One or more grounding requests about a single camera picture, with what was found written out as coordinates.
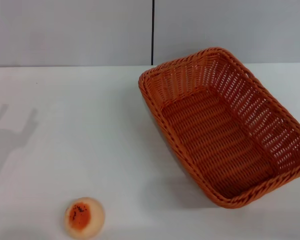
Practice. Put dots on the round bun with orange topping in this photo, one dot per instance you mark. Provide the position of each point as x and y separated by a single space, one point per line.
85 218

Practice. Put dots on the orange woven plastic basket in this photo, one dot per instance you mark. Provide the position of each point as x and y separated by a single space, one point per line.
215 140

